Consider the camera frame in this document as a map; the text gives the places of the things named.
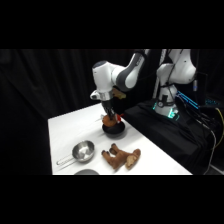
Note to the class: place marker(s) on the black bowl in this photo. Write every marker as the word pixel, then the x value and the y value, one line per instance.
pixel 115 130

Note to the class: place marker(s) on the black curtain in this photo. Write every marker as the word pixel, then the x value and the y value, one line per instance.
pixel 40 80

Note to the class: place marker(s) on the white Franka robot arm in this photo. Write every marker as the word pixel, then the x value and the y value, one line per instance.
pixel 133 73

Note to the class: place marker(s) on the white tablecloth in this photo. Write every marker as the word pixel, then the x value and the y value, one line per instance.
pixel 73 128

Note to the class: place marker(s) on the black robot stand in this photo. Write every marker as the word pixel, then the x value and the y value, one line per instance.
pixel 160 130

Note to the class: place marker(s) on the brown potato toy orange top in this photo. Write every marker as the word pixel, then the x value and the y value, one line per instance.
pixel 107 120

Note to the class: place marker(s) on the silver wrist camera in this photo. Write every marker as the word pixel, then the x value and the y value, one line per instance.
pixel 94 95

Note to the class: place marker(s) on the white vertical pole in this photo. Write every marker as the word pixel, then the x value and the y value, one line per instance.
pixel 158 73

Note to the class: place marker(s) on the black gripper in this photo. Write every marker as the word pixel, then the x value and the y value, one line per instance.
pixel 107 106

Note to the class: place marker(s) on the brown plush animal toy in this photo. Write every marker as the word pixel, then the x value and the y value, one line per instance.
pixel 118 158

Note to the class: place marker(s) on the blue light strip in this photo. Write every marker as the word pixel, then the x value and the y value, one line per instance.
pixel 188 99

